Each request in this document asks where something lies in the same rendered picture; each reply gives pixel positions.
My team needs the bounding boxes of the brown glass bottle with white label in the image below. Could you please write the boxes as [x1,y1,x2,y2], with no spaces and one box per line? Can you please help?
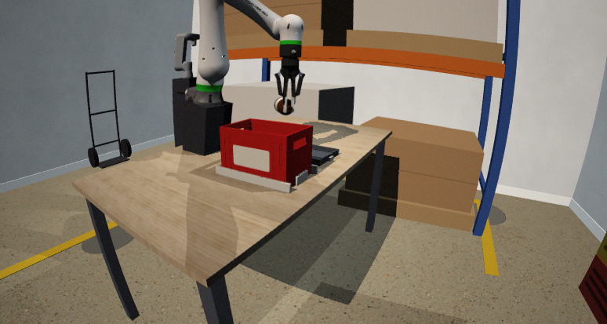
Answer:
[274,97,293,115]

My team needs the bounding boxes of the red divided crate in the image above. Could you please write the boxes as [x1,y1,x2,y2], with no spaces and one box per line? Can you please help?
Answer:
[220,118,313,187]

